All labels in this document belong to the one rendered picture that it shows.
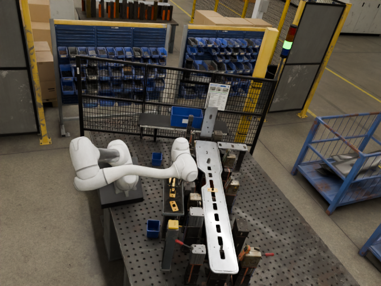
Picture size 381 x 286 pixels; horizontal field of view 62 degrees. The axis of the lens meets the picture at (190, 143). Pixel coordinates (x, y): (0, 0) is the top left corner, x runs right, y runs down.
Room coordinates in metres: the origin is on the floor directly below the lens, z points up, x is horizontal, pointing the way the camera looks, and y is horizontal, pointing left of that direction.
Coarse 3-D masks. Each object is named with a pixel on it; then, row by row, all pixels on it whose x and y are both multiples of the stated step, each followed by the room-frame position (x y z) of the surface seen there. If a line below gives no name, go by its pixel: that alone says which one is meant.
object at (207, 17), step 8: (200, 16) 5.84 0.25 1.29; (208, 16) 5.71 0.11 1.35; (216, 16) 5.82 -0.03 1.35; (200, 24) 5.80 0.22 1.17; (208, 24) 5.56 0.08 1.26; (216, 24) 5.37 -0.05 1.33; (224, 24) 5.44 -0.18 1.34; (232, 24) 5.53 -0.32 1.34; (240, 24) 5.62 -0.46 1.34; (248, 24) 5.71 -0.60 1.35; (256, 24) 5.80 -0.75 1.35; (264, 24) 5.91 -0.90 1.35
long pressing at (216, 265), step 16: (208, 144) 2.45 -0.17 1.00; (208, 176) 1.99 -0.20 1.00; (208, 192) 1.80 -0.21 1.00; (208, 208) 1.64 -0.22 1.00; (224, 208) 1.67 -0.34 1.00; (208, 224) 1.49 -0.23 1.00; (224, 224) 1.52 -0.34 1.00; (208, 240) 1.35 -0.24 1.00; (224, 240) 1.38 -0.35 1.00; (208, 256) 1.23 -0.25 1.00; (224, 272) 1.14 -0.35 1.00
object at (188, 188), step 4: (184, 188) 1.71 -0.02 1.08; (188, 188) 1.70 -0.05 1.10; (184, 192) 1.69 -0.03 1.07; (188, 192) 1.69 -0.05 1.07; (184, 196) 1.69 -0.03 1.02; (188, 196) 1.69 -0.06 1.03; (184, 200) 1.69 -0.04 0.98; (184, 204) 1.69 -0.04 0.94; (184, 208) 1.69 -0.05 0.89; (184, 212) 1.69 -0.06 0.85; (180, 216) 1.69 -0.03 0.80; (184, 216) 1.70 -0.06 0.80; (180, 220) 1.69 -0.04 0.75; (180, 224) 1.69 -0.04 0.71
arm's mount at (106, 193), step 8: (136, 160) 2.07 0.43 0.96; (112, 184) 1.84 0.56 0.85; (136, 184) 1.92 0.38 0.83; (104, 192) 1.78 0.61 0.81; (112, 192) 1.80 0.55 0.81; (120, 192) 1.82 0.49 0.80; (136, 192) 1.87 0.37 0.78; (104, 200) 1.73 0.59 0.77; (112, 200) 1.75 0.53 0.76; (120, 200) 1.77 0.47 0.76; (128, 200) 1.80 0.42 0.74; (136, 200) 1.83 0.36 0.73
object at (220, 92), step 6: (210, 84) 2.84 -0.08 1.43; (216, 84) 2.85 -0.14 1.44; (222, 84) 2.86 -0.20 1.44; (228, 84) 2.87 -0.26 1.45; (210, 90) 2.84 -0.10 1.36; (216, 90) 2.85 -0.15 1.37; (222, 90) 2.86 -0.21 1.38; (228, 90) 2.87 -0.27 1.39; (210, 96) 2.84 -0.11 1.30; (216, 96) 2.85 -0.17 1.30; (222, 96) 2.86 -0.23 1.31; (210, 102) 2.85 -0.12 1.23; (216, 102) 2.86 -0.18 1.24; (222, 102) 2.87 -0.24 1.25; (204, 108) 2.84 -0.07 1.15; (222, 108) 2.87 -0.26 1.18
